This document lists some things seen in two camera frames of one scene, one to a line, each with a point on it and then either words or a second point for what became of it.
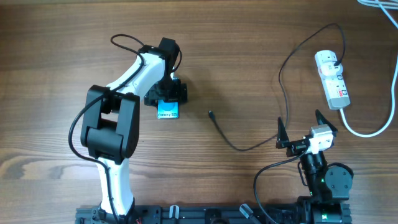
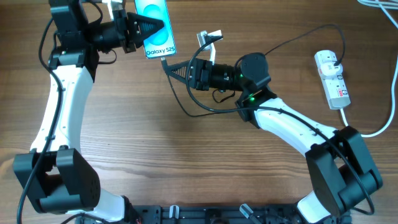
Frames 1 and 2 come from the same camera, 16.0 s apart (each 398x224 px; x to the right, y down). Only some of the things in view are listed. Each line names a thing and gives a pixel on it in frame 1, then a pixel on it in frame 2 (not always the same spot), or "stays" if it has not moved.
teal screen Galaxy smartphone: (167, 110) → (161, 42)
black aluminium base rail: (212, 214) stays
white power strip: (333, 86) stays
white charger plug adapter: (328, 69) stays
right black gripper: (296, 147) → (203, 69)
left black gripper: (179, 93) → (131, 22)
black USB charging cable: (210, 112) → (280, 43)
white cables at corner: (385, 5) stays
